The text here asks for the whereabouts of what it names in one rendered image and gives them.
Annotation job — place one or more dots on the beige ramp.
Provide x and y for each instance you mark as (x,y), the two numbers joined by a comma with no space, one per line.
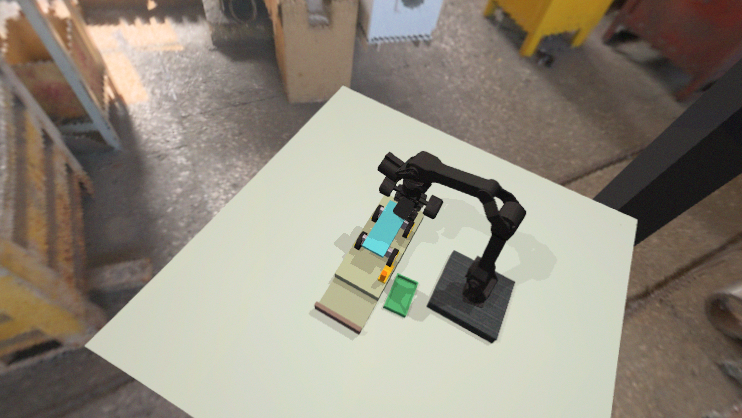
(355,290)

